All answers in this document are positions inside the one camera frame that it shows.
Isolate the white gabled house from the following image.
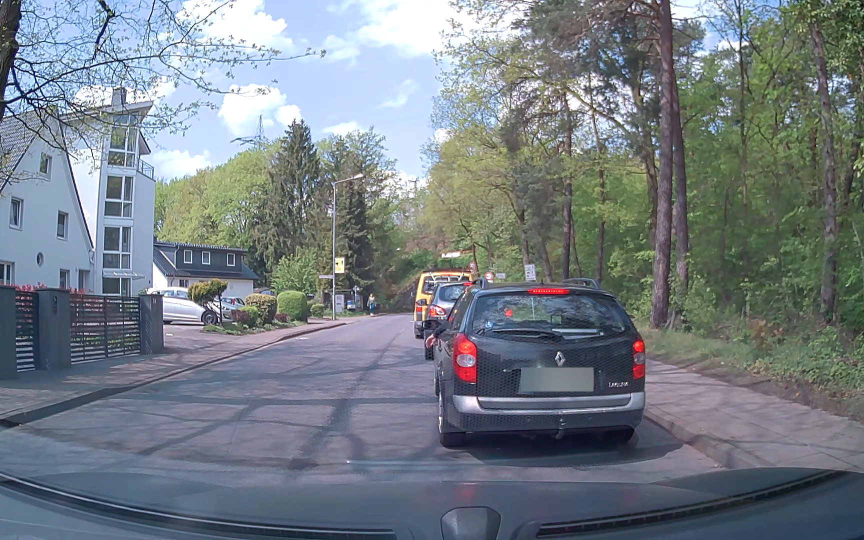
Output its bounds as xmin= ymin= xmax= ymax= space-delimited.
xmin=0 ymin=112 xmax=96 ymax=294

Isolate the grey asphalt road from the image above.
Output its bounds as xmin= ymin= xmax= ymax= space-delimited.
xmin=0 ymin=312 xmax=726 ymax=489

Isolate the group of trees behind houses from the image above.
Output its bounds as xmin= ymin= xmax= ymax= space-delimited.
xmin=154 ymin=120 xmax=418 ymax=301

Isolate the low house with dark roof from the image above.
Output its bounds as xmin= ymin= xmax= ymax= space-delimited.
xmin=151 ymin=240 xmax=261 ymax=301

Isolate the paved pavement beside wood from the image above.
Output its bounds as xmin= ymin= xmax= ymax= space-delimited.
xmin=642 ymin=357 xmax=864 ymax=481

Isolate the black estate car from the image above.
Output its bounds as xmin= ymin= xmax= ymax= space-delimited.
xmin=423 ymin=278 xmax=648 ymax=450

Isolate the grey fence with pillars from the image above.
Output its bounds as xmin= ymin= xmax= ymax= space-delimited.
xmin=0 ymin=284 xmax=165 ymax=380

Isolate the grey car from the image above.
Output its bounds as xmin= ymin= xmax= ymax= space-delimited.
xmin=423 ymin=281 xmax=475 ymax=361

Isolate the row of trimmed bushes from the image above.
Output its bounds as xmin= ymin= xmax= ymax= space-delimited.
xmin=187 ymin=278 xmax=328 ymax=336

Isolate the paved pavement beside houses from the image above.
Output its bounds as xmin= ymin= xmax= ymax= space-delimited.
xmin=0 ymin=318 xmax=349 ymax=436

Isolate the grey lamp post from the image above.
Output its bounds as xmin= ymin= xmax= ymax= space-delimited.
xmin=330 ymin=173 xmax=366 ymax=321

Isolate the yellow van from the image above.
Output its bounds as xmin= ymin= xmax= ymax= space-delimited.
xmin=412 ymin=270 xmax=475 ymax=339

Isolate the white house with glass tower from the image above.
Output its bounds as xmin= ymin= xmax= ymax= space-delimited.
xmin=64 ymin=88 xmax=158 ymax=297

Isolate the silver parked car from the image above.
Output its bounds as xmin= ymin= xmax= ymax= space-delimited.
xmin=145 ymin=287 xmax=222 ymax=326

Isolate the wood of tall trees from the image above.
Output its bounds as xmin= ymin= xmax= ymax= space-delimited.
xmin=394 ymin=0 xmax=864 ymax=391

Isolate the car's own bonnet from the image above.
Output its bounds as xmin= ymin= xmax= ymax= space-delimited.
xmin=0 ymin=450 xmax=864 ymax=540

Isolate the grass verge beside wood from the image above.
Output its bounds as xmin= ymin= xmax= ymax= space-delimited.
xmin=638 ymin=326 xmax=864 ymax=436

